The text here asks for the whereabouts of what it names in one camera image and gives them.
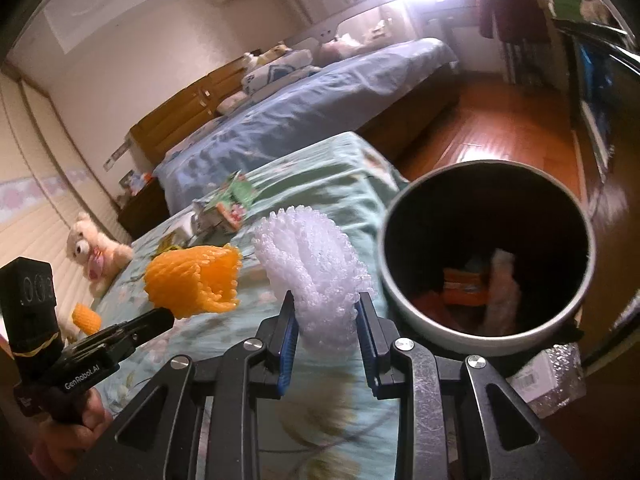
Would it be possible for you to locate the brown plush toy on shelf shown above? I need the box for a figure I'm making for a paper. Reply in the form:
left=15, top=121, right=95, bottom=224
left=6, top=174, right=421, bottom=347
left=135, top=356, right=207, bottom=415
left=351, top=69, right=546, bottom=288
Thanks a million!
left=579, top=0, right=611, bottom=24

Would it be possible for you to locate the wooden headboard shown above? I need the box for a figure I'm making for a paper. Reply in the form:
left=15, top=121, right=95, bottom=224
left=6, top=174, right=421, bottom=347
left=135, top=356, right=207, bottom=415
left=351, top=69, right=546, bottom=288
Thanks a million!
left=129, top=56, right=246, bottom=166

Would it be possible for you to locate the black television on cabinet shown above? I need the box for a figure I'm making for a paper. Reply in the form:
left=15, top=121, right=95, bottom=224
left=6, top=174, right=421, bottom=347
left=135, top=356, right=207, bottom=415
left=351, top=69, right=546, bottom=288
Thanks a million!
left=573, top=39, right=614, bottom=181

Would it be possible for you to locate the dark hanging coat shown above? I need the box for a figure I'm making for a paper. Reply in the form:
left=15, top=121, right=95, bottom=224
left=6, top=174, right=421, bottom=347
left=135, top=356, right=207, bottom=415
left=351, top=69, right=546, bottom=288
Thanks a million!
left=478, top=0, right=549, bottom=44

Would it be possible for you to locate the white pink teddy bear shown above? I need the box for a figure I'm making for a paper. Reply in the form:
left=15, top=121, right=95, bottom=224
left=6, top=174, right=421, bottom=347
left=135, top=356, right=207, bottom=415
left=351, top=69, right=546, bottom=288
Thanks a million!
left=66, top=211, right=134, bottom=298

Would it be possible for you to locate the person's left hand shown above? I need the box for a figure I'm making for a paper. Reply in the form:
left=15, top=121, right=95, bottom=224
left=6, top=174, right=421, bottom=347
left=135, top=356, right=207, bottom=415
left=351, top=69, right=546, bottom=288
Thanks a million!
left=30, top=388, right=113, bottom=479

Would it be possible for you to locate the black round trash bin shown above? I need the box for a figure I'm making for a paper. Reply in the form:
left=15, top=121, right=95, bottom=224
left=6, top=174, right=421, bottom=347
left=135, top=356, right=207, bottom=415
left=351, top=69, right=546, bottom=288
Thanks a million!
left=378, top=159, right=597, bottom=356

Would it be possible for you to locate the white foam fruit net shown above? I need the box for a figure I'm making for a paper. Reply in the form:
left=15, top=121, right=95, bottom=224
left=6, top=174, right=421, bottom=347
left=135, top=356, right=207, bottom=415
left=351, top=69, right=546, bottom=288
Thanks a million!
left=253, top=206, right=375, bottom=360

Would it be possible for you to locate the orange foam fruit net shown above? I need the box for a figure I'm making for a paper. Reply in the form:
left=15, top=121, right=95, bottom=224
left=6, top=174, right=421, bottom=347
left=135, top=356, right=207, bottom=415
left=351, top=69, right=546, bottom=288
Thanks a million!
left=144, top=244, right=242, bottom=320

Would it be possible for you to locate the dark wooden bed base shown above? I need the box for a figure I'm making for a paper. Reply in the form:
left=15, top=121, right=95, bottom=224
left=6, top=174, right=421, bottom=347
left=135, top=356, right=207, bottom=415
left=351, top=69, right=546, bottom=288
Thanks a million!
left=356, top=64, right=460, bottom=162

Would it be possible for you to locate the green snack packet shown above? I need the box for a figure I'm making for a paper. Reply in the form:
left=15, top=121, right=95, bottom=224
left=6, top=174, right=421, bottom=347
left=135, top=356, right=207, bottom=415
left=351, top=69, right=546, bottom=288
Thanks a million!
left=192, top=171, right=257, bottom=233

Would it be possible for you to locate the yellow plush toy on pillow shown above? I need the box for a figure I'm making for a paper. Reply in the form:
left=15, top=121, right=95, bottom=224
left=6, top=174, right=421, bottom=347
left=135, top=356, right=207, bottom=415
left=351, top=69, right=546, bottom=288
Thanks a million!
left=243, top=44, right=291, bottom=72

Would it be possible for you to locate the framed photo on nightstand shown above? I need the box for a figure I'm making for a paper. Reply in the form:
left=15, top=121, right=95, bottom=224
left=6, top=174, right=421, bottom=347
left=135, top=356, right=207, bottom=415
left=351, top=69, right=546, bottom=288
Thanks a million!
left=119, top=170, right=140, bottom=195

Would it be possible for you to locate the blue bed duvet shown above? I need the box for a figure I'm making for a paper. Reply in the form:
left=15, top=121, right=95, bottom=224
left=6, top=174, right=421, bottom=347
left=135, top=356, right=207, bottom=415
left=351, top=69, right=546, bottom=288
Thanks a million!
left=154, top=38, right=458, bottom=214

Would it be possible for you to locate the small orange foam net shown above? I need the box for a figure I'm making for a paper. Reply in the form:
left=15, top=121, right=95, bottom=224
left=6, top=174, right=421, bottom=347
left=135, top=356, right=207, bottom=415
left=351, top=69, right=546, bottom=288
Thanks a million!
left=72, top=304, right=102, bottom=336

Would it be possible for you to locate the white blue patterned pillow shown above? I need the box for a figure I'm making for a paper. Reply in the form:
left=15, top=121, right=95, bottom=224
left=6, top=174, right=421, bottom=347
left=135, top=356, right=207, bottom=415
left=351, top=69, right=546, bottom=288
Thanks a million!
left=241, top=49, right=320, bottom=96

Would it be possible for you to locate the dark wooden nightstand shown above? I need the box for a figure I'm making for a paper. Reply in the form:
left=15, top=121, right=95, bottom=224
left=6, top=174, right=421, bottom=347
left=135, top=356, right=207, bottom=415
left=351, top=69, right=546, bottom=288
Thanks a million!
left=118, top=178, right=169, bottom=240

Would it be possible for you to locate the teal floral bed sheet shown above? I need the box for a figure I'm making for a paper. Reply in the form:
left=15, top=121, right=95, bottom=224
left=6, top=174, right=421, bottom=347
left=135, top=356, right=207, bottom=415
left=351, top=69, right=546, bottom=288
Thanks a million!
left=99, top=132, right=406, bottom=479

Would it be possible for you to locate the grey bed guard rail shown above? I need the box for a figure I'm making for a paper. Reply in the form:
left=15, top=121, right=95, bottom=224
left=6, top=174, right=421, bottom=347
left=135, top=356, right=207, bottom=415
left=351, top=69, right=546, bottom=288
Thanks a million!
left=283, top=0, right=419, bottom=59

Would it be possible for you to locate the pink plush toy by rail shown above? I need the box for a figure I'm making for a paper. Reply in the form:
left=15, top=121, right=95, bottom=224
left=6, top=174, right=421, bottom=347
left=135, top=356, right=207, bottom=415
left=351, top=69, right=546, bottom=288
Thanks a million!
left=316, top=34, right=363, bottom=66

